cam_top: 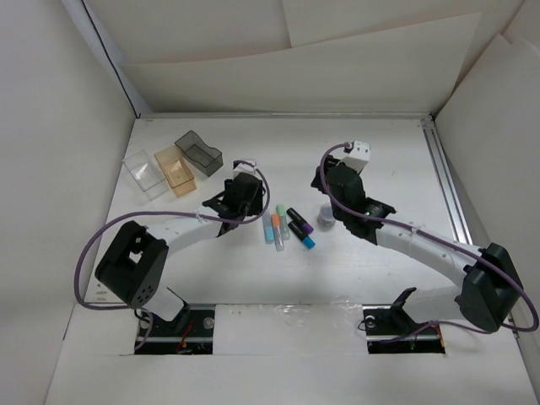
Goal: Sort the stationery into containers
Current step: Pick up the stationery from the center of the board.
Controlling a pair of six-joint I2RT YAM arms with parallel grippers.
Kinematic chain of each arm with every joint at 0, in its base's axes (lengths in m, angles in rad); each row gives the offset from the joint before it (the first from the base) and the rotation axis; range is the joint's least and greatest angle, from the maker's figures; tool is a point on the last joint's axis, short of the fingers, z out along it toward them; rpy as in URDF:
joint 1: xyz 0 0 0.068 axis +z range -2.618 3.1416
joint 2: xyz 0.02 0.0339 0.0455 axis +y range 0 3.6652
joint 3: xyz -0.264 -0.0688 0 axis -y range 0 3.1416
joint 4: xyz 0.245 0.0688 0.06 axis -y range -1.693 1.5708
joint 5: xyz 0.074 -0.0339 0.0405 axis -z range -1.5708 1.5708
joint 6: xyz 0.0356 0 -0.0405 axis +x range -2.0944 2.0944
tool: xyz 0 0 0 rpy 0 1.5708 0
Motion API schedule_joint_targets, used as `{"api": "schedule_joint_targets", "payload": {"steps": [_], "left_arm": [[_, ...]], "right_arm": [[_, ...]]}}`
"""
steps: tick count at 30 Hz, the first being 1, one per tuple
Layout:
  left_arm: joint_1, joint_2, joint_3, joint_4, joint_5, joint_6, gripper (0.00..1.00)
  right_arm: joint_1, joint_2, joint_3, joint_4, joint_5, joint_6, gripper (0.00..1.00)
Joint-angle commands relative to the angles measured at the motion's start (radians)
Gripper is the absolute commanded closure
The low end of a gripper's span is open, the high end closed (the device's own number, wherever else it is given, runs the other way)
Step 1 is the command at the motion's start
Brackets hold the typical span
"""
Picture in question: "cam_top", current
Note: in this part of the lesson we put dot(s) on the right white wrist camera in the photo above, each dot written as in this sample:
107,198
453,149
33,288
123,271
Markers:
357,156

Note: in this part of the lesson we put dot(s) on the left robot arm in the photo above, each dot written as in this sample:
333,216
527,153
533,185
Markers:
133,265

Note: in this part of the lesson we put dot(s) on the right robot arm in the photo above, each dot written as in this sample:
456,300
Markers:
486,278

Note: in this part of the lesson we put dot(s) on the black blue highlighter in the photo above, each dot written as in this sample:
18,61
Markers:
301,235

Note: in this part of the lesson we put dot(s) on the clear plastic container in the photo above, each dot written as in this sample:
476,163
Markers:
149,178

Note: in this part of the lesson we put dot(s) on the orange plastic container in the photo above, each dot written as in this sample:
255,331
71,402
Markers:
178,175

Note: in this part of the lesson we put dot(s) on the dark grey plastic container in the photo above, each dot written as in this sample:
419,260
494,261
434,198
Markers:
203,157

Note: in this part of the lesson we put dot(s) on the orange clear highlighter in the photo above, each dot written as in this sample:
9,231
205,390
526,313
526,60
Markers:
277,234

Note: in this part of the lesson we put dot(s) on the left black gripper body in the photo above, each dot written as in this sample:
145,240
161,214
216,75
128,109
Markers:
252,207

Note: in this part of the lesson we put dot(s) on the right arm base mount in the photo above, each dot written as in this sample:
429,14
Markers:
389,329

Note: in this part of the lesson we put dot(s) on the black purple highlighter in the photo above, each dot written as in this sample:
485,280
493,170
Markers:
299,220

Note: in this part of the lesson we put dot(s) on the green clear highlighter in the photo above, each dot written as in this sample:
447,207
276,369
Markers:
283,225

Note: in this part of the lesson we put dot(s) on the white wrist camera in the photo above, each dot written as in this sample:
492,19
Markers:
357,156
247,166

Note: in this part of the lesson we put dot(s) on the aluminium rail right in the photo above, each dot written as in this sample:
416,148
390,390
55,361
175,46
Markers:
453,205

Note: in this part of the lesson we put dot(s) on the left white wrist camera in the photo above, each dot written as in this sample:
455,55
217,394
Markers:
247,166

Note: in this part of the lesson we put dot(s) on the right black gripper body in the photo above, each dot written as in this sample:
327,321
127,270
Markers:
331,161

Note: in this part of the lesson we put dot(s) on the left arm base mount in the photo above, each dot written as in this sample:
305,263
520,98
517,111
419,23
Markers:
195,337

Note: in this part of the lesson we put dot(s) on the blue clear highlighter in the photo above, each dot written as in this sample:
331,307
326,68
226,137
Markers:
267,228

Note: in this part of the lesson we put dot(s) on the clear jar of paper clips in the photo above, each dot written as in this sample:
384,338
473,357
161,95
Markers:
325,217

